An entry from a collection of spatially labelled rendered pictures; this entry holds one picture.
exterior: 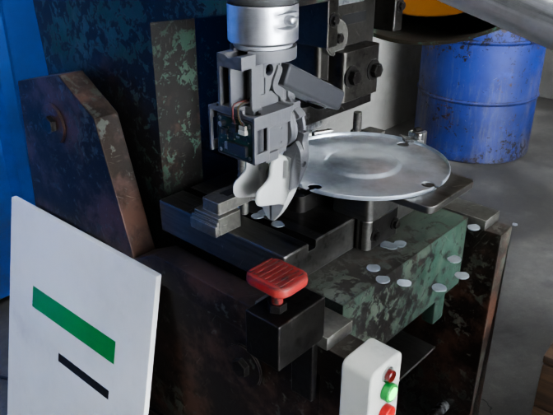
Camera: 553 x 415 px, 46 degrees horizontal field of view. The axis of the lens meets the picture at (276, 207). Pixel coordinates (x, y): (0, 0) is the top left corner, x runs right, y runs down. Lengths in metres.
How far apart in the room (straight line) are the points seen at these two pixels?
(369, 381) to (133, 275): 0.52
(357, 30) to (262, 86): 0.42
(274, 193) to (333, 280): 0.32
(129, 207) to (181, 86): 0.24
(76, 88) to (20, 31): 0.86
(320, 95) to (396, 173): 0.35
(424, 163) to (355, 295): 0.27
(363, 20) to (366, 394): 0.58
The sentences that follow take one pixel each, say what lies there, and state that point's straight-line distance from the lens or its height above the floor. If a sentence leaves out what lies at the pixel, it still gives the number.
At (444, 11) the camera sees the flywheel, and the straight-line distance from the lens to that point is 1.36.
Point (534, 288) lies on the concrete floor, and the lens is 2.35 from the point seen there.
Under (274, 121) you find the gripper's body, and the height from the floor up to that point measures 0.98.
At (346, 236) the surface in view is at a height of 0.68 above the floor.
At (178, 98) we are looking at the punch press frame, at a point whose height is 0.87.
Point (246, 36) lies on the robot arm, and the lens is 0.67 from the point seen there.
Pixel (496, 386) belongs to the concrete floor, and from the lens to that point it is 1.90.
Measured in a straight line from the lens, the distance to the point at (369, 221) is 1.08.
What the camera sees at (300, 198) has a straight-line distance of 1.09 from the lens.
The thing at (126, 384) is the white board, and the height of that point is 0.34.
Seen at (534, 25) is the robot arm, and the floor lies 1.07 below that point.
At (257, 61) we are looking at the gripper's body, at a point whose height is 1.04.
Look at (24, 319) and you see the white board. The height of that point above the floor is 0.32.
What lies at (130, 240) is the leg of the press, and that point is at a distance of 1.22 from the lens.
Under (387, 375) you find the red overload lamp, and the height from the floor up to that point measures 0.61.
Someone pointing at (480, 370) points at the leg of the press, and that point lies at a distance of 1.47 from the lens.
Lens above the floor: 1.20
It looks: 26 degrees down
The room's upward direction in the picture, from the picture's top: straight up
